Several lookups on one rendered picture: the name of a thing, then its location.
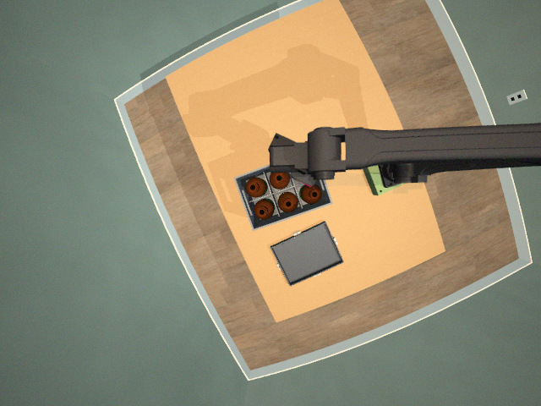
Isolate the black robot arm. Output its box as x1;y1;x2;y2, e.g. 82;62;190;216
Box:
268;123;541;188

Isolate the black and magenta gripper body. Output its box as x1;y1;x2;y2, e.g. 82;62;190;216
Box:
290;172;316;186

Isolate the dark grey crate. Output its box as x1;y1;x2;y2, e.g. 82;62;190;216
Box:
234;164;327;231

